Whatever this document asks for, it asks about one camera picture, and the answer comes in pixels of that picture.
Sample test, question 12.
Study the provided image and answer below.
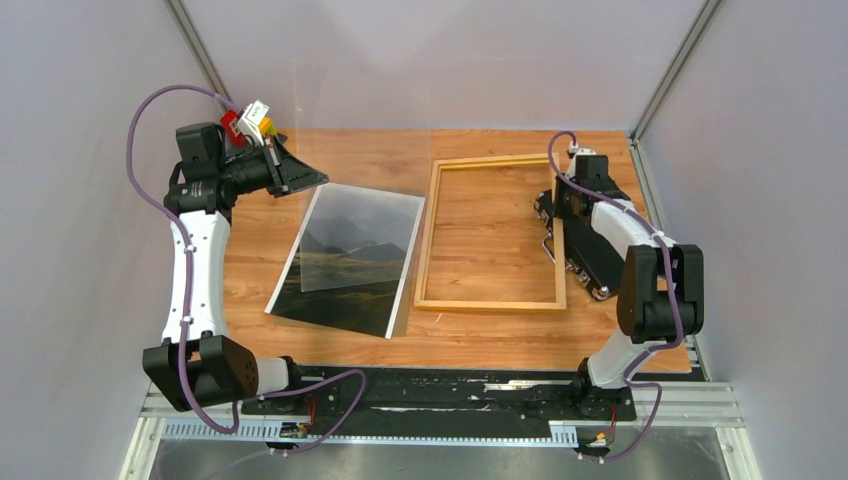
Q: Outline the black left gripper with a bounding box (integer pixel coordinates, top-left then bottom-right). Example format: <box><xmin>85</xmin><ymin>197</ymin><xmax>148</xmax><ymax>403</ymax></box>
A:
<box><xmin>219</xmin><ymin>135</ymin><xmax>329</xmax><ymax>199</ymax></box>

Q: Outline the clear acrylic sheet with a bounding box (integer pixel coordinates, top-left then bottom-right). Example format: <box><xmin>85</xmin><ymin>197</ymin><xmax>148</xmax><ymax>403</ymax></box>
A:
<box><xmin>291</xmin><ymin>59</ymin><xmax>435</xmax><ymax>294</ymax></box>

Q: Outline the landscape photo print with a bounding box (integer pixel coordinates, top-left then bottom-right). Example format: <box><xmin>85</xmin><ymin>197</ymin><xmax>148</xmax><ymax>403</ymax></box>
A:
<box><xmin>264</xmin><ymin>183</ymin><xmax>426</xmax><ymax>339</ymax></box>

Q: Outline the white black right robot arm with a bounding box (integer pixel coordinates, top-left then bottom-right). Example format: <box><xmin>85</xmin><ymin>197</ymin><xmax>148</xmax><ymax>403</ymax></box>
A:
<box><xmin>547</xmin><ymin>148</ymin><xmax>705</xmax><ymax>418</ymax></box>

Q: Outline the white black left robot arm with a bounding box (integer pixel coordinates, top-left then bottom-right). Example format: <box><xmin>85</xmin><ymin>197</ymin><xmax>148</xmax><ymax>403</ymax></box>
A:
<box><xmin>142</xmin><ymin>122</ymin><xmax>329</xmax><ymax>413</ymax></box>

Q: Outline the yellow toy house block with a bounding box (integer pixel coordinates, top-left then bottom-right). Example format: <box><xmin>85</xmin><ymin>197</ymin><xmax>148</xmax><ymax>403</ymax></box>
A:
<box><xmin>258</xmin><ymin>117</ymin><xmax>277</xmax><ymax>138</ymax></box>

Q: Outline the red toy house block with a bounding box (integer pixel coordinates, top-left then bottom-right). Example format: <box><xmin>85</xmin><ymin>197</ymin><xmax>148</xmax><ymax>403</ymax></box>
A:
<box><xmin>219</xmin><ymin>109</ymin><xmax>246</xmax><ymax>148</ymax></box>

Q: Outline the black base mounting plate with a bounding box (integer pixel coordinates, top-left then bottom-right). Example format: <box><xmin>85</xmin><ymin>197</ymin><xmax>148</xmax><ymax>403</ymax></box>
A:
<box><xmin>240</xmin><ymin>365</ymin><xmax>642</xmax><ymax>439</ymax></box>

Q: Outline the grey toy base plate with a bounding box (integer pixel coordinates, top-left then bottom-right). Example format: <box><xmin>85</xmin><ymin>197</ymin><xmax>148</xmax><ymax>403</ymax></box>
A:
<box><xmin>264</xmin><ymin>133</ymin><xmax>288</xmax><ymax>151</ymax></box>

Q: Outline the black ribbed frame backing board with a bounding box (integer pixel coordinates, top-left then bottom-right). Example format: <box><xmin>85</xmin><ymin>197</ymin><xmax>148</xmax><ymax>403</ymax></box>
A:
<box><xmin>534</xmin><ymin>189</ymin><xmax>624</xmax><ymax>302</ymax></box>

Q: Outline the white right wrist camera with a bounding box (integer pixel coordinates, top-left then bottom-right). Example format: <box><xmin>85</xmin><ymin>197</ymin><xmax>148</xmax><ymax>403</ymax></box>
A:
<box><xmin>567</xmin><ymin>146</ymin><xmax>596</xmax><ymax>161</ymax></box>

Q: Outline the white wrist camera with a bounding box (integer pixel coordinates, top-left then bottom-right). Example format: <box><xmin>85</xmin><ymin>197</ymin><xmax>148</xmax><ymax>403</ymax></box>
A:
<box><xmin>567</xmin><ymin>146</ymin><xmax>596</xmax><ymax>161</ymax></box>
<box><xmin>238</xmin><ymin>100</ymin><xmax>270</xmax><ymax>145</ymax></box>

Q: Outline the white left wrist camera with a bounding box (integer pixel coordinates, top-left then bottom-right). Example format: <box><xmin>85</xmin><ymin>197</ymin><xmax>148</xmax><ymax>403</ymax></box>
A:
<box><xmin>238</xmin><ymin>100</ymin><xmax>270</xmax><ymax>145</ymax></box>

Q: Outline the aluminium rail right table edge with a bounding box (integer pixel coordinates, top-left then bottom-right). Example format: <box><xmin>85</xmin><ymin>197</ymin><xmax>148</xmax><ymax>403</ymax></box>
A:
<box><xmin>627</xmin><ymin>135</ymin><xmax>717</xmax><ymax>381</ymax></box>

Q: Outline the aluminium front rail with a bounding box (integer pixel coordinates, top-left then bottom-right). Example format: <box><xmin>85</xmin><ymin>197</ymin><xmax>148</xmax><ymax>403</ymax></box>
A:
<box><xmin>119</xmin><ymin>369</ymin><xmax>762</xmax><ymax>479</ymax></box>

